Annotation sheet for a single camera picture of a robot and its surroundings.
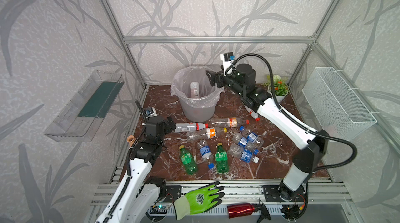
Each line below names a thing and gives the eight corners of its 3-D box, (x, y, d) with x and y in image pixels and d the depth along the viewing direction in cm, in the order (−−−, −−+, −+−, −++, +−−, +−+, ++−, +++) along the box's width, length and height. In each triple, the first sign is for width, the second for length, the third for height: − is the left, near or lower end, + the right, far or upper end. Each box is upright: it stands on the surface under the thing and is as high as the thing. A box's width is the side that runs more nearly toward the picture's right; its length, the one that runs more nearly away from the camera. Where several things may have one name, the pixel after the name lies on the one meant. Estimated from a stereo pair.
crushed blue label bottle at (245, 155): (227, 153, 89) (228, 149, 83) (231, 145, 92) (232, 140, 87) (254, 169, 83) (257, 165, 78) (258, 159, 86) (261, 155, 81)
